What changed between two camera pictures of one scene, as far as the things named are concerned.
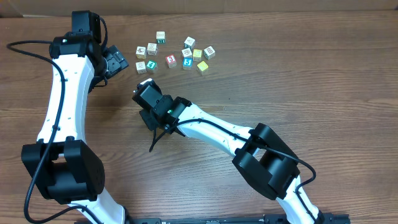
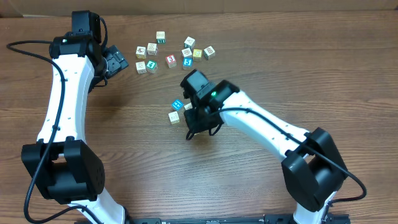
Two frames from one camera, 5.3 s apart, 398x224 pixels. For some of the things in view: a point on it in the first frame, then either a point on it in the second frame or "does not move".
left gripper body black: (117, 61) does not move
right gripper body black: (147, 118) -> (196, 121)
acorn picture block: (140, 52) does not move
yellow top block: (197, 55) does not move
